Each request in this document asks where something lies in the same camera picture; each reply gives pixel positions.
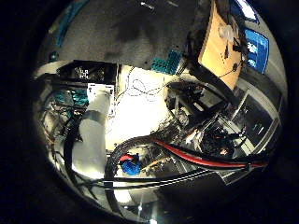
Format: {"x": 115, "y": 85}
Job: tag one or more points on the teal cloth with white stripes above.
{"x": 67, "y": 25}

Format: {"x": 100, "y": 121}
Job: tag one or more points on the small red object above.
{"x": 126, "y": 157}

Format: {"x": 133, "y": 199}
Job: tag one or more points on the teal grid board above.
{"x": 168, "y": 63}

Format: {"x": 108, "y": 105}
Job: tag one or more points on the small blue object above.
{"x": 130, "y": 168}

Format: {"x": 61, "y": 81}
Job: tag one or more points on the teal base panel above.
{"x": 79, "y": 96}

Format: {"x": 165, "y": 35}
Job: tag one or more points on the black cluttered equipment cart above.
{"x": 218, "y": 137}

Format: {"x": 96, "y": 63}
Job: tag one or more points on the dark grey table mat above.
{"x": 124, "y": 31}

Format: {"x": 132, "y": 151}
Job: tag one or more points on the light wooden desk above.
{"x": 218, "y": 53}

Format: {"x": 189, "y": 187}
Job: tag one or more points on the blue lit computer monitor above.
{"x": 258, "y": 49}

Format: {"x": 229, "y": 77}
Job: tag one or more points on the open laptop with lit screen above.
{"x": 246, "y": 9}

